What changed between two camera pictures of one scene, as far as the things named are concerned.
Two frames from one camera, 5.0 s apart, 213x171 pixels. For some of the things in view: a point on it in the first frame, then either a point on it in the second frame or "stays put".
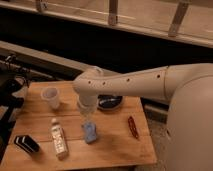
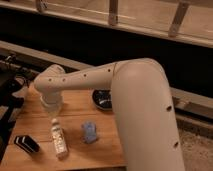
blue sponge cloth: x=91 y=132 stays put
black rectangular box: x=26 y=142 stays put
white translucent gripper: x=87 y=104 -> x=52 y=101
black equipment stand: x=12 y=72 stays put
